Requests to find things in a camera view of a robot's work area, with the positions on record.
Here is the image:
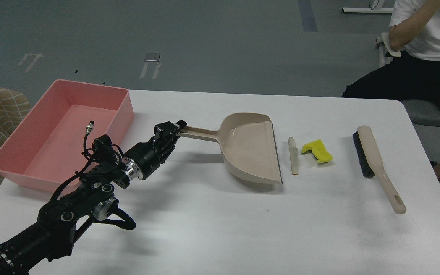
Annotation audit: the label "beige hand brush black bristles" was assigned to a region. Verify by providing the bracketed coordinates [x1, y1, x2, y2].
[352, 125, 407, 215]

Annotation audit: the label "person in white shirt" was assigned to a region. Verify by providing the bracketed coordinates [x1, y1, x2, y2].
[341, 0, 440, 182]

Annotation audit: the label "pink plastic bin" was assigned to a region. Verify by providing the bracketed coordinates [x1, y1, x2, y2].
[0, 79, 134, 192]

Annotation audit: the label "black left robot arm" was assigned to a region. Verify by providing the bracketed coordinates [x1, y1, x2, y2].
[0, 120, 187, 275]

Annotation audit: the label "silver floor socket plate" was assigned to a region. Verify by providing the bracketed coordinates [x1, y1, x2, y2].
[144, 52, 161, 63]

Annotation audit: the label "yellow sponge piece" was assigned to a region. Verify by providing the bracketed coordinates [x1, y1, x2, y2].
[300, 139, 333, 163]

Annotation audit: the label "grey white office chair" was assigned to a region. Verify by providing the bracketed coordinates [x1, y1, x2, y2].
[375, 32, 440, 127]

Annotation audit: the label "beige plastic dustpan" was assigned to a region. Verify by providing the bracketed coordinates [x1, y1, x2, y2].
[178, 112, 282, 184]

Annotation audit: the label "white bread slice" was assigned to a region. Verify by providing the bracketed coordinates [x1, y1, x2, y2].
[288, 136, 299, 175]

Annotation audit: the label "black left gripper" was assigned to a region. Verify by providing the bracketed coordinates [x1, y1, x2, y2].
[123, 120, 187, 180]

